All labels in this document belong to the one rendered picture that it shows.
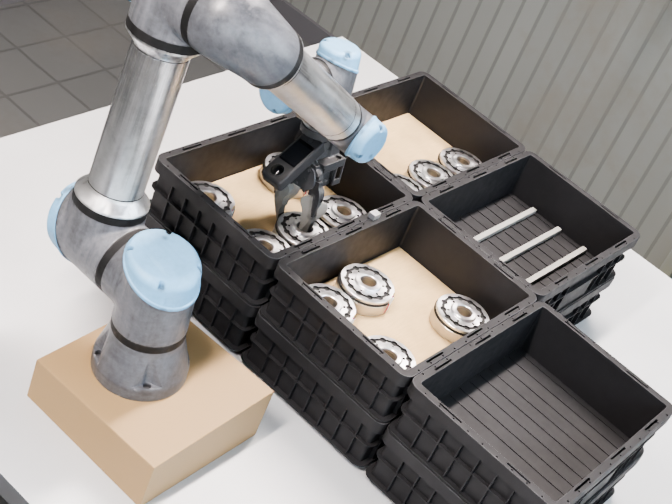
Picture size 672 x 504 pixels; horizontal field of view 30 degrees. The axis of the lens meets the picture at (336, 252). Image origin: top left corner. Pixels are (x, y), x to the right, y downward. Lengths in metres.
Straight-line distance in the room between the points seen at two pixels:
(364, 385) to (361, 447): 0.12
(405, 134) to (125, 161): 1.01
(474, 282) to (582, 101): 1.92
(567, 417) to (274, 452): 0.51
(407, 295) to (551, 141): 2.03
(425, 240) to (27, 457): 0.84
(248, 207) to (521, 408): 0.61
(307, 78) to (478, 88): 2.59
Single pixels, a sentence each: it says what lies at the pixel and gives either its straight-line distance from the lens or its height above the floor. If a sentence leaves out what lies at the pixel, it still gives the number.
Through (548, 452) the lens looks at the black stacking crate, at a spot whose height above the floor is 0.83.
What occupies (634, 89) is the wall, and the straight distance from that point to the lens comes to 4.05.
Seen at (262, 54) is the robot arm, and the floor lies 1.37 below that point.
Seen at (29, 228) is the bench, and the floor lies 0.70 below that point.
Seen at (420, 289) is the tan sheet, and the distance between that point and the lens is 2.29.
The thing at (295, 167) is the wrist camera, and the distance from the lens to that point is 2.15.
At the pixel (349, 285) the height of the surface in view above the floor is 0.86.
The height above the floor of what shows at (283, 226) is 0.86.
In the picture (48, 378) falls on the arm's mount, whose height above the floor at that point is 0.77.
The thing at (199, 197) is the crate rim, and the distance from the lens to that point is 2.12.
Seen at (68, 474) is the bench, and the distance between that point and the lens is 1.93.
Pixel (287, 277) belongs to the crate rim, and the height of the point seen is 0.92.
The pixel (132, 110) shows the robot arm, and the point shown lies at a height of 1.19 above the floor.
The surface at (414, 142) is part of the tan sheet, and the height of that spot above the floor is 0.83.
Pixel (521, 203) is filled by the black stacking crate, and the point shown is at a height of 0.83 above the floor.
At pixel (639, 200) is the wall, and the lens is 4.14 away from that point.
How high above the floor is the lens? 2.16
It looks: 36 degrees down
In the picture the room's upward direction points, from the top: 24 degrees clockwise
